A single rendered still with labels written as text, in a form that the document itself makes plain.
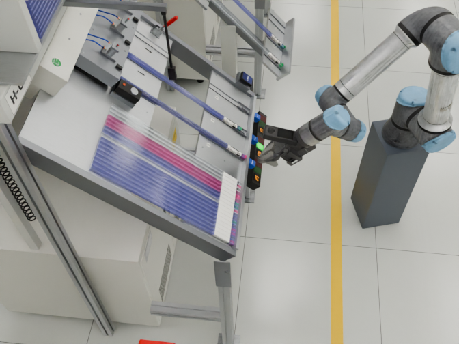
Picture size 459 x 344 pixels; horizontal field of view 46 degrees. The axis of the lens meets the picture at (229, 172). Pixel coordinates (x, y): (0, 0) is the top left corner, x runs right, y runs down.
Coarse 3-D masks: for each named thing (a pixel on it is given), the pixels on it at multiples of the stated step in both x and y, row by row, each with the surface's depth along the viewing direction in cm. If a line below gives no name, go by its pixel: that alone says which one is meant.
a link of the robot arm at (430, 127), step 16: (448, 16) 157; (432, 32) 158; (448, 32) 154; (432, 48) 159; (448, 48) 153; (432, 64) 162; (448, 64) 155; (432, 80) 169; (448, 80) 165; (432, 96) 174; (448, 96) 172; (432, 112) 179; (448, 112) 179; (416, 128) 192; (432, 128) 184; (448, 128) 184; (432, 144) 187; (448, 144) 192
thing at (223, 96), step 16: (224, 80) 198; (208, 96) 188; (224, 96) 194; (240, 96) 201; (208, 112) 184; (224, 112) 190; (240, 112) 197; (208, 128) 181; (224, 128) 187; (208, 144) 178; (240, 144) 189; (208, 160) 175; (224, 160) 180; (240, 160) 186
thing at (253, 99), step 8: (256, 96) 204; (248, 120) 197; (248, 128) 194; (248, 136) 191; (248, 144) 189; (248, 152) 186; (248, 160) 185; (240, 176) 182; (240, 192) 177; (240, 200) 175; (240, 208) 172; (240, 216) 171; (240, 224) 169; (240, 232) 168
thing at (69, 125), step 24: (144, 24) 181; (144, 48) 176; (72, 72) 152; (144, 72) 171; (48, 96) 143; (72, 96) 148; (96, 96) 154; (48, 120) 140; (72, 120) 145; (96, 120) 150; (144, 120) 163; (48, 144) 137; (72, 144) 142; (96, 144) 147
